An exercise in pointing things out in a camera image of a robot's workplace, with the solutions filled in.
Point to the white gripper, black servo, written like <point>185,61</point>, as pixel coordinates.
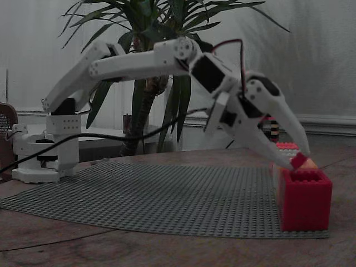
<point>248,114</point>

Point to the green yucca house plant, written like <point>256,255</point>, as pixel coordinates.
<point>155,25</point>

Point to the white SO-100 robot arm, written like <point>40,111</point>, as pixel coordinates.
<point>130,64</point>

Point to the brown perforated chair back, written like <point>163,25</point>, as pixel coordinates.
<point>7,130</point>

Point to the orange lego box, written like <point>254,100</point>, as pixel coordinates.
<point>311,164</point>

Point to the white lego box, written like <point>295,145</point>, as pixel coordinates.
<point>289,152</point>

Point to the small red Lego brick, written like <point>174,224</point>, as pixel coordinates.
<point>299,160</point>

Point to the red lego box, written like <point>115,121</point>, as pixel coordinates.
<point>287,145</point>
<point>306,205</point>

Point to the grey Lego baseplate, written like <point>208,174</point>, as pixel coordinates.
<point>155,197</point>

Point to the multicolour Lego camera tower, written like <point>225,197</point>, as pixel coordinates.
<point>274,128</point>

